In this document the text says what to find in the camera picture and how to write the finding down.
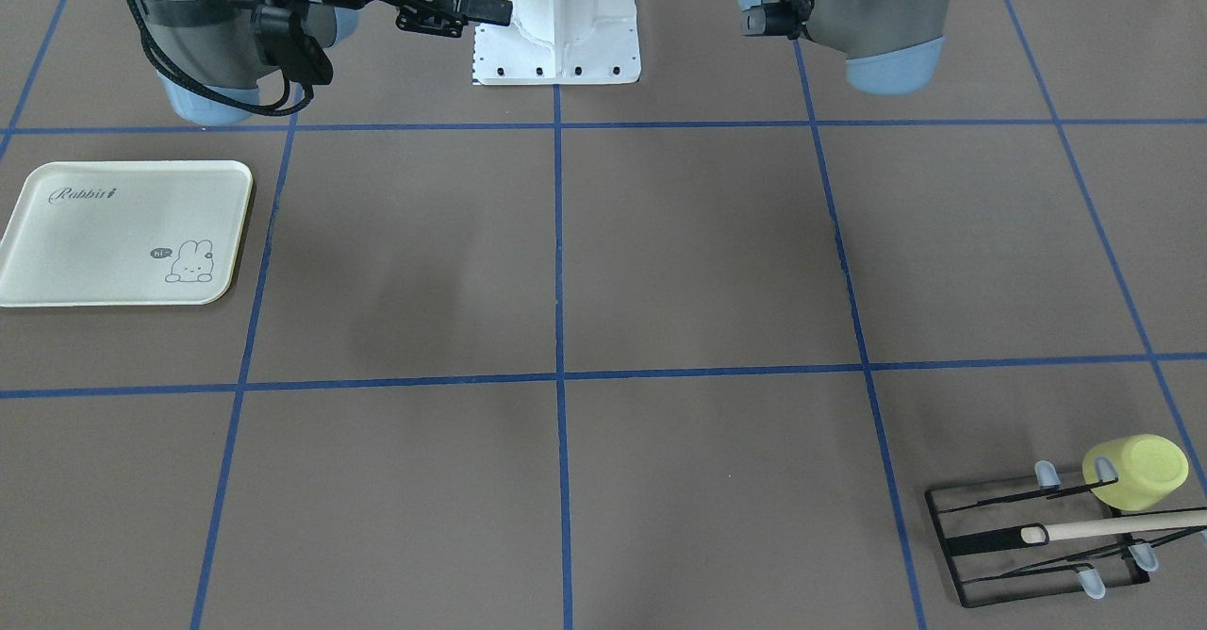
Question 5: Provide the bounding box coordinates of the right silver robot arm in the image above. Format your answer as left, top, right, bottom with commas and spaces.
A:
124, 0, 513, 124

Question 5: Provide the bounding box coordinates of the cream rabbit tray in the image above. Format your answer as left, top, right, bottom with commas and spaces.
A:
1, 161, 255, 308

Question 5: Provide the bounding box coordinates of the yellow cup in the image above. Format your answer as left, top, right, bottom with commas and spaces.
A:
1083, 434, 1189, 511

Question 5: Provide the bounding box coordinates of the white pedestal column base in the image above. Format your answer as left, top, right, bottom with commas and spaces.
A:
471, 0, 642, 86

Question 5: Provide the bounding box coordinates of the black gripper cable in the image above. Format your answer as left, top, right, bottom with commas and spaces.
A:
111, 0, 333, 117

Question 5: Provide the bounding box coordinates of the black wire cup rack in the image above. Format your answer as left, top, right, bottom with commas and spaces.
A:
925, 459, 1205, 609

